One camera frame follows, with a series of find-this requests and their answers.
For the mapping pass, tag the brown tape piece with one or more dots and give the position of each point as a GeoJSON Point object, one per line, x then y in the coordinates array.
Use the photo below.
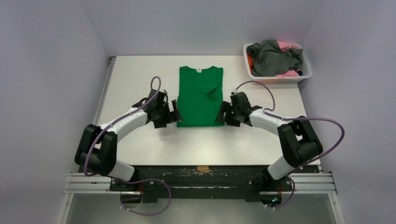
{"type": "Point", "coordinates": [202, 169]}

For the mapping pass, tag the green t shirt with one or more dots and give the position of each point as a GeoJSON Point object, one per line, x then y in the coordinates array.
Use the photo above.
{"type": "Point", "coordinates": [200, 96]}

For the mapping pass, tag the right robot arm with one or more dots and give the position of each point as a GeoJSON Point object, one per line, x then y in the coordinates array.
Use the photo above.
{"type": "Point", "coordinates": [298, 140]}

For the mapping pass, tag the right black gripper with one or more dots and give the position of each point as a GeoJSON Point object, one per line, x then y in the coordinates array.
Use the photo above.
{"type": "Point", "coordinates": [229, 112]}

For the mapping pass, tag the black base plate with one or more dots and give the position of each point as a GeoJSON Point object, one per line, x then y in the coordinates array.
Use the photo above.
{"type": "Point", "coordinates": [151, 183]}

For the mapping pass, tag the left side aluminium rail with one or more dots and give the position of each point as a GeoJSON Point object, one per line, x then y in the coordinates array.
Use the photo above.
{"type": "Point", "coordinates": [104, 90]}

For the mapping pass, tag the orange t shirt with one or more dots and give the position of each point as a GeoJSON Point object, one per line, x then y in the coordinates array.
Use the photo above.
{"type": "Point", "coordinates": [250, 64]}

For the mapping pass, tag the pink t shirt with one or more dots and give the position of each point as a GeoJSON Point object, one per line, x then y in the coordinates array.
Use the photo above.
{"type": "Point", "coordinates": [283, 47]}

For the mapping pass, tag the aluminium frame rail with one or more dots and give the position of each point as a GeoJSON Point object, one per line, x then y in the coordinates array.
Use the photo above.
{"type": "Point", "coordinates": [305, 183]}

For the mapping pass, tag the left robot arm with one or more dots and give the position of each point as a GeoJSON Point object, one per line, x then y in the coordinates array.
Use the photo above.
{"type": "Point", "coordinates": [97, 150]}

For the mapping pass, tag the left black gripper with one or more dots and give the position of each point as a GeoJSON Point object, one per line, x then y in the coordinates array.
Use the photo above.
{"type": "Point", "coordinates": [162, 123]}

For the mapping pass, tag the grey t shirt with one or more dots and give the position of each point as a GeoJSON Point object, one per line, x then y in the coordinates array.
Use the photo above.
{"type": "Point", "coordinates": [269, 61]}

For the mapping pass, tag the white laundry basket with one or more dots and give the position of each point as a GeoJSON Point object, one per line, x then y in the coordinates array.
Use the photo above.
{"type": "Point", "coordinates": [305, 69]}

